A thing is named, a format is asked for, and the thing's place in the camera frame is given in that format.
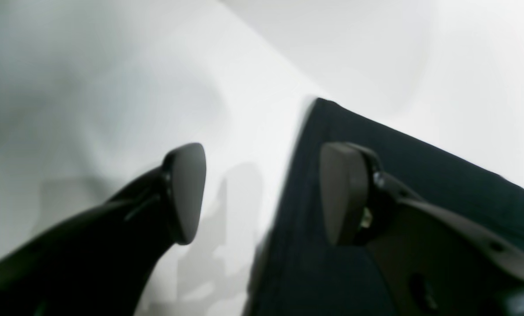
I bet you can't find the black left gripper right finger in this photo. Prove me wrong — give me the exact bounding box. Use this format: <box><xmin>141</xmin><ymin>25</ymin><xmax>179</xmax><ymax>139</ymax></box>
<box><xmin>319</xmin><ymin>142</ymin><xmax>524</xmax><ymax>316</ymax></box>

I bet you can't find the black T-shirt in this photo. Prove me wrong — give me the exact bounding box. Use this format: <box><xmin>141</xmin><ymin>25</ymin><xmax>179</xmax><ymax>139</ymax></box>
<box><xmin>244</xmin><ymin>98</ymin><xmax>524</xmax><ymax>316</ymax></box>

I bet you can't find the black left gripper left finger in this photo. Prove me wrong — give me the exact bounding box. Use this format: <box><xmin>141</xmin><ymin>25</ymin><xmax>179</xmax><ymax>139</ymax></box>
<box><xmin>0</xmin><ymin>143</ymin><xmax>206</xmax><ymax>316</ymax></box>

